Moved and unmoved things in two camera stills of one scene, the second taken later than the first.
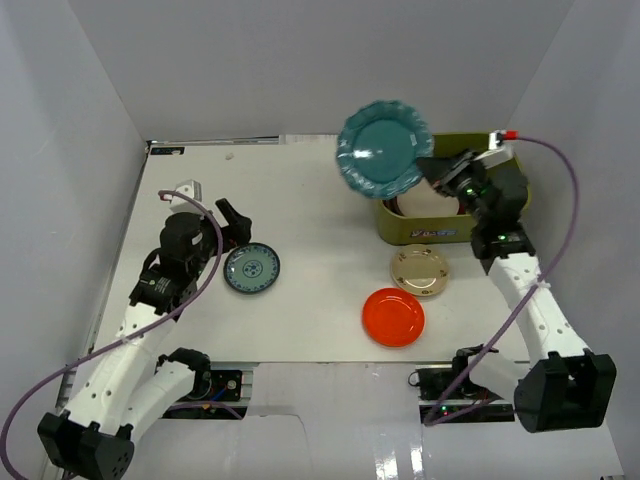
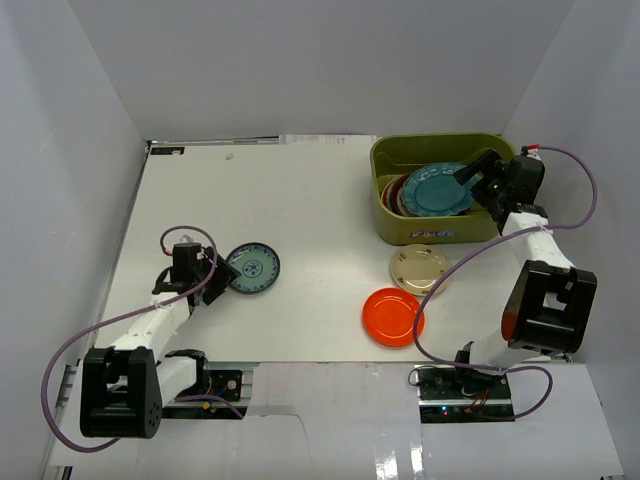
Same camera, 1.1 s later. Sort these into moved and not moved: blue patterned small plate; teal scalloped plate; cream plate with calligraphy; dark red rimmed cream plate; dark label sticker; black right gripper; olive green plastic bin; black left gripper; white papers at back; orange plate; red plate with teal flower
Moved: dark red rimmed cream plate; black left gripper; teal scalloped plate; black right gripper
Not moved: olive green plastic bin; white papers at back; red plate with teal flower; cream plate with calligraphy; dark label sticker; blue patterned small plate; orange plate
